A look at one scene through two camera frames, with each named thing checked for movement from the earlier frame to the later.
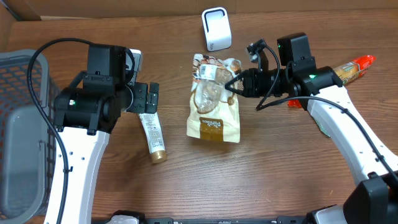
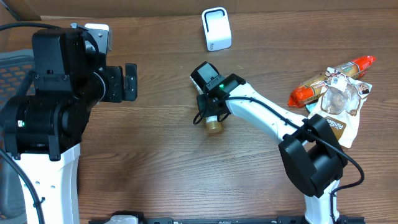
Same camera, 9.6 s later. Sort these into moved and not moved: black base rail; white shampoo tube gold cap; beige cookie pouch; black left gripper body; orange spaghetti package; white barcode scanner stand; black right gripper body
Moved: beige cookie pouch; black left gripper body; white shampoo tube gold cap; black right gripper body
Not moved: white barcode scanner stand; black base rail; orange spaghetti package
